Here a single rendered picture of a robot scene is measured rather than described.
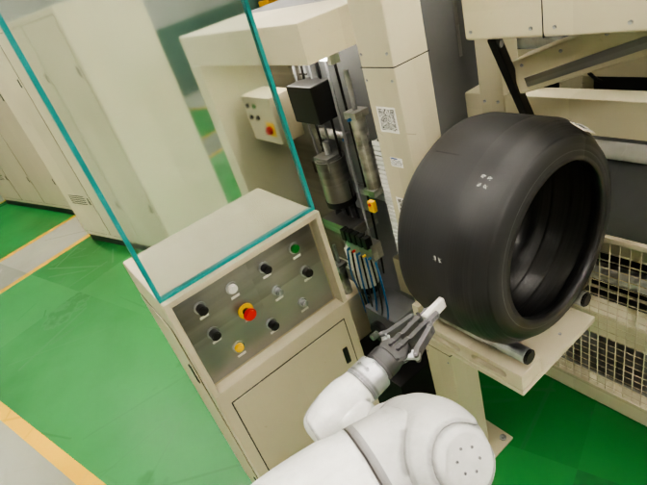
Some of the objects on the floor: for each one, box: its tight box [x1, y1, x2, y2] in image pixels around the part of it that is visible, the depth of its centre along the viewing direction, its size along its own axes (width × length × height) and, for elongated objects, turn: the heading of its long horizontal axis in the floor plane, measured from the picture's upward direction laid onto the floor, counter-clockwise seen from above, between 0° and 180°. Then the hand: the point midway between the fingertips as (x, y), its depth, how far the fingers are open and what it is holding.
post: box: [347, 0, 488, 440], centre depth 152 cm, size 13×13×250 cm
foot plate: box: [485, 420, 513, 458], centre depth 214 cm, size 27×27×2 cm
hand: (433, 310), depth 120 cm, fingers closed
